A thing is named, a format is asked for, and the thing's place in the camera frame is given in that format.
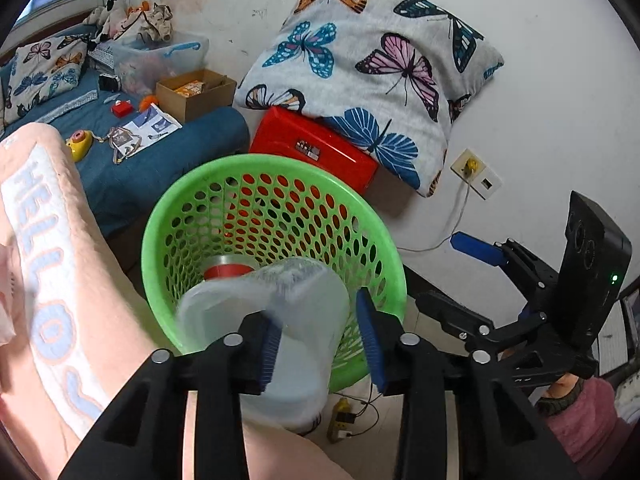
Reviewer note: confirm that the red plastic box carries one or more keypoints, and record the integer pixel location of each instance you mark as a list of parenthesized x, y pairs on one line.
[(300, 135)]

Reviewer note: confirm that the yellow toy camera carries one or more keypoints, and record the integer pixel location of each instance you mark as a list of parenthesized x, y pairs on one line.
[(79, 146)]

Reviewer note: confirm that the person's right forearm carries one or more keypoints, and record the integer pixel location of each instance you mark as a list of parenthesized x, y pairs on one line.
[(585, 425)]

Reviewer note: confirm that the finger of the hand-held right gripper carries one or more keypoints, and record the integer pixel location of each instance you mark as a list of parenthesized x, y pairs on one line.
[(475, 249), (450, 315)]

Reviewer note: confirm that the large grey butterfly pillow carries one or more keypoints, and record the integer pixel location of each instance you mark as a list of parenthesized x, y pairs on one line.
[(375, 60)]

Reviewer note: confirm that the blue sofa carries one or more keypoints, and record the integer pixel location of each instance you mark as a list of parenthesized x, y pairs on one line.
[(165, 170)]

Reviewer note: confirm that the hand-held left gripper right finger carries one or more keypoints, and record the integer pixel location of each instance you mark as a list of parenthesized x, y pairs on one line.
[(372, 345)]

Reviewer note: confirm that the patterned plush toy pile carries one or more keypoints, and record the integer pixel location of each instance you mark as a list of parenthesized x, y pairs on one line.
[(147, 22)]

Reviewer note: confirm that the clear plastic container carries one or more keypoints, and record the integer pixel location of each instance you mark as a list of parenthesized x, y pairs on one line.
[(310, 340)]

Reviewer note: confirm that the cardboard box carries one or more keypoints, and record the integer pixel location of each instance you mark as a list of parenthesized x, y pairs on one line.
[(200, 105)]

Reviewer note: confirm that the white blue paper booklet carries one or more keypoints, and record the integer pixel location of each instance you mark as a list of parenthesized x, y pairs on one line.
[(152, 122)]

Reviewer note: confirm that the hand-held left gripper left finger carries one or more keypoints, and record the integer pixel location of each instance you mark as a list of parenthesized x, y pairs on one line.
[(267, 355)]

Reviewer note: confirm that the small black device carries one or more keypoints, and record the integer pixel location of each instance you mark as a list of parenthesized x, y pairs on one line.
[(109, 83)]

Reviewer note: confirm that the small butterfly pillow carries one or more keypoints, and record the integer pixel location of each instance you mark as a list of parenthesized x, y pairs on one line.
[(35, 80)]

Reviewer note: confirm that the small orange toy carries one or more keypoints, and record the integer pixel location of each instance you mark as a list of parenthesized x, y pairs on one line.
[(146, 103)]

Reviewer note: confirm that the white wall socket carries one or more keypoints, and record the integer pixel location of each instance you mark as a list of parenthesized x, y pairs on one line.
[(482, 180)]

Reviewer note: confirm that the small red box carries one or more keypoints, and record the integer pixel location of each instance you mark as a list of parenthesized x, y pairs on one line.
[(121, 108)]

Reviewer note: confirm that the yellow power strip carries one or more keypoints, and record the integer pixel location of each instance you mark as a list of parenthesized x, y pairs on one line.
[(342, 420)]

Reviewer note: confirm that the black white plush toy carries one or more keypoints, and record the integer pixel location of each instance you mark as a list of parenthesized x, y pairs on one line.
[(102, 17)]

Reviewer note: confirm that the green plastic basket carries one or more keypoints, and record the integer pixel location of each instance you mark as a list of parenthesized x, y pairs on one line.
[(280, 166)]

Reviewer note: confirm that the clear plastic storage box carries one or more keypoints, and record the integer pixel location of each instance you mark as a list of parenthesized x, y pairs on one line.
[(185, 55)]

